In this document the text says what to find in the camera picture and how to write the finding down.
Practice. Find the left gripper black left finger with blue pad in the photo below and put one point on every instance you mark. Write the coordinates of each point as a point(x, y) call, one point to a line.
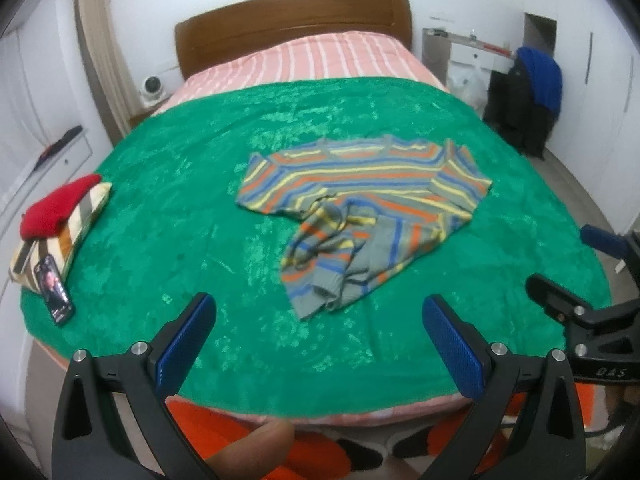
point(89, 439)

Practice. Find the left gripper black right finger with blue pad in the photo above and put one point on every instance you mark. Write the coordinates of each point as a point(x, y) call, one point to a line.
point(548, 440)

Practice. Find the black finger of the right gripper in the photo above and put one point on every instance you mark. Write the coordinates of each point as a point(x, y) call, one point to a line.
point(558, 302)

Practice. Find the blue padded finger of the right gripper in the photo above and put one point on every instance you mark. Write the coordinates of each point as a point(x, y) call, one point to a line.
point(611, 244)

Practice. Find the striped knit sweater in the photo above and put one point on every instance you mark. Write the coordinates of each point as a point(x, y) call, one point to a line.
point(366, 209)

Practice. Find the left hand thumb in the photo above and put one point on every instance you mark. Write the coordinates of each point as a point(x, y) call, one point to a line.
point(256, 455)

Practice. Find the black smartphone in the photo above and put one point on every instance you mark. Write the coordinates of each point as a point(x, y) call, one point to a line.
point(53, 291)

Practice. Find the blue garment on chair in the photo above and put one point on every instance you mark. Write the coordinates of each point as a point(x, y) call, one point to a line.
point(545, 78)

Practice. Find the white plastic bag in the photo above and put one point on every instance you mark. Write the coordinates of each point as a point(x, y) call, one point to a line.
point(467, 83)

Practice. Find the red folded garment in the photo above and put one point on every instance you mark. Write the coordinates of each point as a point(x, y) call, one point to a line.
point(47, 217)

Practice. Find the green velvet blanket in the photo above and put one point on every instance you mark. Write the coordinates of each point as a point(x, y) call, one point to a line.
point(172, 228)

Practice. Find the white desk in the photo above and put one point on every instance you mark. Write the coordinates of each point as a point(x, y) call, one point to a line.
point(440, 47)

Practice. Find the dark item on sill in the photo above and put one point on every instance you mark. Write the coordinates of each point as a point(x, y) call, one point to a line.
point(58, 145)

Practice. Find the pink striped bed cover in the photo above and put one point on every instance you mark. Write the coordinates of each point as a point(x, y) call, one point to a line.
point(327, 56)

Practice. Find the beige curtain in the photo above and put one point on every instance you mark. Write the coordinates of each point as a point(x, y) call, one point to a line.
point(110, 82)

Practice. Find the brown wooden headboard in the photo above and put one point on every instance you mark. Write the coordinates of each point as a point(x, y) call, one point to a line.
point(222, 35)

